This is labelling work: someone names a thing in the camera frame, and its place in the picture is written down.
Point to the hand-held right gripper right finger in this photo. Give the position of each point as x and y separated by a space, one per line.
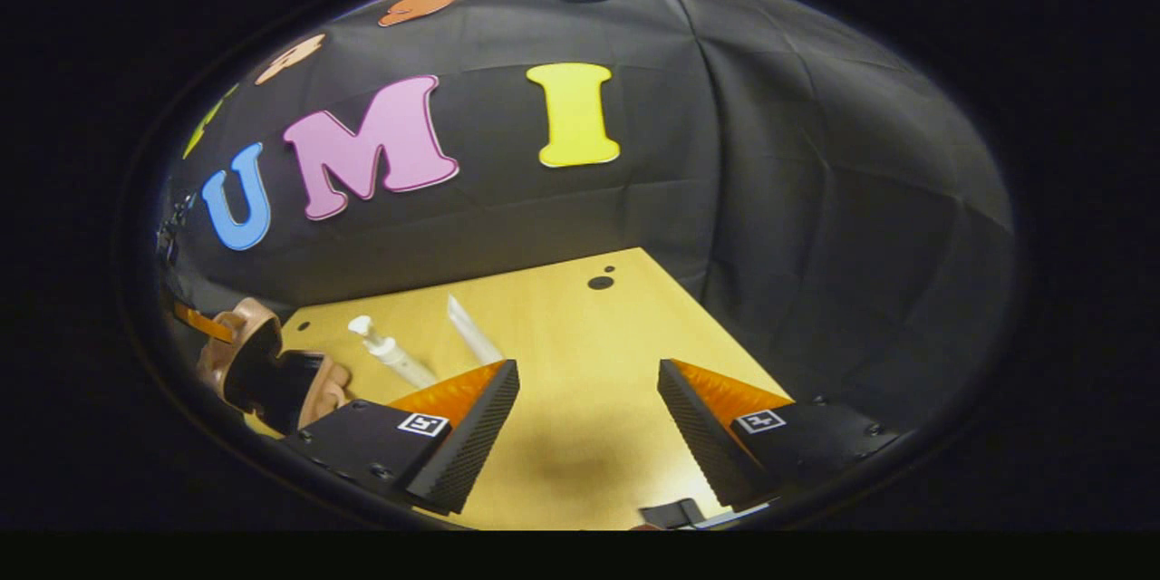
702 444

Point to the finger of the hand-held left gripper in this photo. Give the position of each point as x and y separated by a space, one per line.
204 323

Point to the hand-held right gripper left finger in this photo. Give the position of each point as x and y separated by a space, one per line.
471 444

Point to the pink suitcase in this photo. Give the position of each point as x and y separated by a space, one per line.
258 313

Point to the white pump bottle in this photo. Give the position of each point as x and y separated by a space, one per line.
399 358

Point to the white squeeze tube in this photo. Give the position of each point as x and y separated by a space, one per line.
473 331

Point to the black backdrop cloth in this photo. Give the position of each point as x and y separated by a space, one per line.
770 154

